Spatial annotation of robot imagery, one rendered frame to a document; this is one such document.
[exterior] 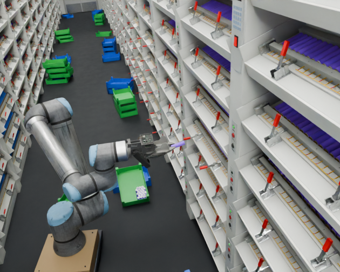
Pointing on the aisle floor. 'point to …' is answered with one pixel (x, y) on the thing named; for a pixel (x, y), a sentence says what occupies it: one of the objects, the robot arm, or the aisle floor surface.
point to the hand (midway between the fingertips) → (172, 147)
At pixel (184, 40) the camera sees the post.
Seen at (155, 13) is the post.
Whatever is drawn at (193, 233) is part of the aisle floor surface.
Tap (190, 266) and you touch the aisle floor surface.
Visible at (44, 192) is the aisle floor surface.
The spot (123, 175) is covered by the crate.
